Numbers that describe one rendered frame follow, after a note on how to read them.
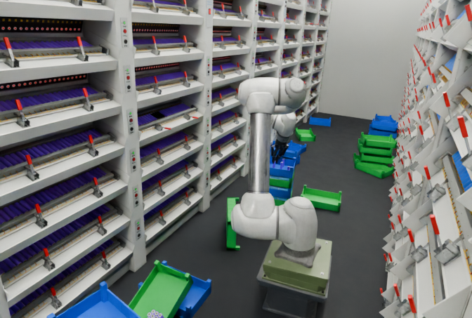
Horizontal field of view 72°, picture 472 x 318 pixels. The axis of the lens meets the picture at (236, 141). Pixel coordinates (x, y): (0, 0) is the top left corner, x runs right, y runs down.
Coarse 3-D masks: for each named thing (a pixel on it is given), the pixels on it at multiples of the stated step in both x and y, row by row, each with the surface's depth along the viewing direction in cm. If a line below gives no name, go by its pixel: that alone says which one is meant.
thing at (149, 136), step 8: (184, 96) 215; (160, 104) 198; (192, 104) 214; (200, 112) 213; (176, 120) 193; (184, 120) 197; (192, 120) 202; (200, 120) 212; (152, 128) 176; (176, 128) 189; (144, 136) 166; (152, 136) 171; (160, 136) 178; (144, 144) 167
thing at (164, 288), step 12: (156, 264) 159; (156, 276) 162; (168, 276) 161; (180, 276) 159; (144, 288) 155; (156, 288) 157; (168, 288) 157; (180, 288) 156; (132, 300) 149; (144, 300) 153; (156, 300) 153; (168, 300) 152; (180, 300) 149; (144, 312) 149; (168, 312) 148
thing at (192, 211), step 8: (232, 176) 285; (224, 184) 271; (216, 192) 261; (192, 208) 232; (184, 216) 222; (176, 224) 215; (168, 232) 208; (152, 240) 197; (160, 240) 202; (152, 248) 196; (128, 264) 178; (112, 272) 170; (120, 272) 173; (104, 280) 165; (112, 280) 169; (96, 288) 160
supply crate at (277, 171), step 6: (270, 162) 246; (288, 162) 242; (294, 162) 239; (270, 168) 226; (276, 168) 225; (282, 168) 238; (270, 174) 227; (276, 174) 226; (282, 174) 225; (288, 174) 224
